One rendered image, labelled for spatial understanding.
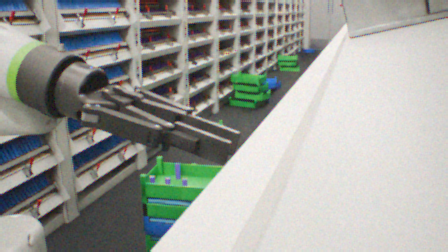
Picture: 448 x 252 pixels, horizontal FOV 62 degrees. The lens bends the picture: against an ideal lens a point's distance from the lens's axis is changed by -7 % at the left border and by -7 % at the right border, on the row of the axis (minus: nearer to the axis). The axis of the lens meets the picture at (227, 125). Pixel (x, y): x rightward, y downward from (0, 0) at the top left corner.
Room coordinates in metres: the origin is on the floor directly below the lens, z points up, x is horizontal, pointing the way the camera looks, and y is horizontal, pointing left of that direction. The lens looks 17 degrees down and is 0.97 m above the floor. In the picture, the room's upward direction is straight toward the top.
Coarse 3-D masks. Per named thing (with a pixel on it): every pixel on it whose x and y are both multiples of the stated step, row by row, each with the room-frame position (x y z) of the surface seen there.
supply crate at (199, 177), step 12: (156, 168) 1.43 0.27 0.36; (168, 168) 1.46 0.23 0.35; (180, 168) 1.45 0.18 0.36; (192, 168) 1.44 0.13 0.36; (204, 168) 1.43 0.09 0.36; (216, 168) 1.43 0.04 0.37; (144, 180) 1.27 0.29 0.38; (156, 180) 1.40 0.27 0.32; (180, 180) 1.40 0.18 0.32; (192, 180) 1.41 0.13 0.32; (204, 180) 1.41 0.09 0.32; (144, 192) 1.27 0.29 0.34; (156, 192) 1.26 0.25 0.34; (168, 192) 1.25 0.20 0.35; (180, 192) 1.25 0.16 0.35; (192, 192) 1.24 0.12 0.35
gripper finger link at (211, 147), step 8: (176, 128) 0.45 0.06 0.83; (184, 128) 0.44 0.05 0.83; (192, 128) 0.44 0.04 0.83; (200, 136) 0.44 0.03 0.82; (208, 136) 0.43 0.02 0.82; (216, 136) 0.43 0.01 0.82; (200, 144) 0.44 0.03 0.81; (208, 144) 0.43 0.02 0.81; (216, 144) 0.43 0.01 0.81; (224, 144) 0.43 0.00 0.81; (192, 152) 0.44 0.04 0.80; (200, 152) 0.44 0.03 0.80; (208, 152) 0.43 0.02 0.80; (216, 152) 0.43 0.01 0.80; (224, 152) 0.43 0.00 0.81; (216, 160) 0.43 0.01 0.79; (224, 160) 0.43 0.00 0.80
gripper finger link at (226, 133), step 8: (192, 120) 0.48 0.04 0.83; (200, 120) 0.47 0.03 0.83; (200, 128) 0.47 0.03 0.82; (208, 128) 0.47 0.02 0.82; (216, 128) 0.47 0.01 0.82; (224, 128) 0.47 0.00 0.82; (224, 136) 0.46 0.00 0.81; (232, 136) 0.46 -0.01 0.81; (232, 144) 0.46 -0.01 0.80; (232, 152) 0.46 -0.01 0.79
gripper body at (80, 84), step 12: (72, 72) 0.49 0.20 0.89; (84, 72) 0.49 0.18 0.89; (96, 72) 0.50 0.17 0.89; (60, 84) 0.48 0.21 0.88; (72, 84) 0.48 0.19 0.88; (84, 84) 0.48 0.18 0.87; (96, 84) 0.51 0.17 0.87; (108, 84) 0.54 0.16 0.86; (60, 96) 0.48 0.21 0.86; (72, 96) 0.47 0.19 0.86; (84, 96) 0.47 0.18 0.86; (96, 96) 0.48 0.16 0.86; (120, 96) 0.50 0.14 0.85; (60, 108) 0.48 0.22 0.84; (72, 108) 0.47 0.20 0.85; (108, 108) 0.47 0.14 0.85
